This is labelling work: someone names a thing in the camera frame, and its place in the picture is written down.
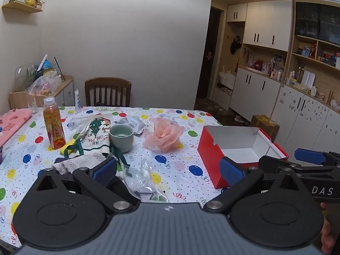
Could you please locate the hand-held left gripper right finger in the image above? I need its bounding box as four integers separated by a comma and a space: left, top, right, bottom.
202, 156, 310, 214

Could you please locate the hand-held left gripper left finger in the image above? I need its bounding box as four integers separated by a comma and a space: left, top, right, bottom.
33, 156, 140, 214

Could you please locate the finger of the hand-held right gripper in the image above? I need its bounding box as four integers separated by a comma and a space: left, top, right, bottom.
258, 155, 306, 174
294, 149, 340, 166

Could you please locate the red cardboard box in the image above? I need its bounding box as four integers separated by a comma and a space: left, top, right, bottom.
197, 126, 289, 189

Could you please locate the grey fluffy towel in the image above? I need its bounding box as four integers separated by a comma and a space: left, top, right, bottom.
52, 153, 124, 178

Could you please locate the white christmas printed bag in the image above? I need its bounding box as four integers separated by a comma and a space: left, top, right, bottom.
60, 113, 130, 176

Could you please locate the yellow sponge cloth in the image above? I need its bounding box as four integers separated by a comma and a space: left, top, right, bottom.
60, 138, 80, 156

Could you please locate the grey plastic packet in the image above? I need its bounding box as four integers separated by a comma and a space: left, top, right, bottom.
114, 115, 146, 135

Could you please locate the pink flower-shaped cloth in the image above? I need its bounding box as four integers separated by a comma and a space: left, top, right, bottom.
143, 117, 186, 154

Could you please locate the person's right hand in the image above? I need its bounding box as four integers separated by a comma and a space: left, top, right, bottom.
320, 203, 336, 254

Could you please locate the pale green ceramic cup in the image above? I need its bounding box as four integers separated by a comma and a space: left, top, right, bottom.
109, 124, 134, 153

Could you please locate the brown cardboard box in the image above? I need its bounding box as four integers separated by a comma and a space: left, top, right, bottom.
250, 115, 280, 142

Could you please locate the white base cabinet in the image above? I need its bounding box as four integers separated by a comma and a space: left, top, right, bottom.
230, 68, 340, 160

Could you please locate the balloon printed tablecloth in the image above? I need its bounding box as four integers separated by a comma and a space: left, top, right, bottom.
0, 106, 224, 250

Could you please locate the orange tea bottle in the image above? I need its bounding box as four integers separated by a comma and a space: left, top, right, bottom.
42, 96, 67, 150

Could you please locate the white tube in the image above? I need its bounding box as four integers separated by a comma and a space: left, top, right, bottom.
74, 89, 83, 113

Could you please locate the white boxes pair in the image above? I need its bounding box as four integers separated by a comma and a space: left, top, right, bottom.
303, 70, 316, 88

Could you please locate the wooden open shelf unit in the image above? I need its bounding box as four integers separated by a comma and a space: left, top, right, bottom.
288, 34, 340, 112

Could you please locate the wooden chair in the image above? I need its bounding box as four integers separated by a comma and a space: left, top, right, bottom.
84, 78, 132, 107

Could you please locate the white tote bag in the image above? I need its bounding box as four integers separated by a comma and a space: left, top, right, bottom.
219, 65, 237, 91

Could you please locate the small wooden cabinet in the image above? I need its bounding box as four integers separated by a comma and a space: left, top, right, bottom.
9, 75, 75, 109

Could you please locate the clear drinking glass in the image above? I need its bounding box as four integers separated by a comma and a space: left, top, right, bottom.
25, 87, 40, 115

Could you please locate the pink printed cloth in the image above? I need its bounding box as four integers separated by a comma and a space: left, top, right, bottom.
0, 108, 34, 148

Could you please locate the plastic bag of snacks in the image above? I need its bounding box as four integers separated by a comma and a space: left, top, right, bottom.
28, 70, 63, 96

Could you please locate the thin dark stick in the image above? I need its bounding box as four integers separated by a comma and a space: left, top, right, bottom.
54, 57, 66, 82

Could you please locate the dark wooden door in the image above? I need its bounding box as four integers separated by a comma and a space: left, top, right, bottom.
195, 7, 225, 107

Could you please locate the black hanging bag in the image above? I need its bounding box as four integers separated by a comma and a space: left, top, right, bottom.
230, 36, 243, 55

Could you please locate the white stick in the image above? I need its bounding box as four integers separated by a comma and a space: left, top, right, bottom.
36, 54, 48, 72

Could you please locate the clear glass vase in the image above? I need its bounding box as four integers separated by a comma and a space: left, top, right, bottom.
14, 64, 36, 91

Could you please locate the glass door cabinet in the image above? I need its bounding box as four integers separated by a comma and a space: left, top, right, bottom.
295, 2, 340, 43

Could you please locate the white wall cabinet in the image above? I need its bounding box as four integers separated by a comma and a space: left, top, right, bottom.
226, 0, 293, 52

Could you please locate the wooden wall shelf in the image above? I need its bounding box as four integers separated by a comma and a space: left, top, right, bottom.
2, 0, 45, 13

